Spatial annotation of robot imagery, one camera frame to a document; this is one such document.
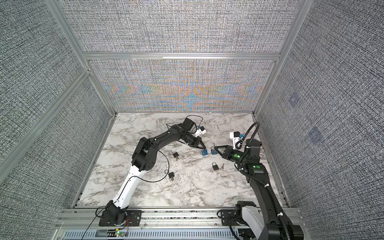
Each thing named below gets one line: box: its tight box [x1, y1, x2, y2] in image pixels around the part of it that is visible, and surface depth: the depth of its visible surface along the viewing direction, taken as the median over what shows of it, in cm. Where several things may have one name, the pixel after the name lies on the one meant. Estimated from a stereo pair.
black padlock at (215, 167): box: [212, 162, 219, 171], surface depth 93 cm
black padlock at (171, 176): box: [168, 172, 175, 182], surface depth 89 cm
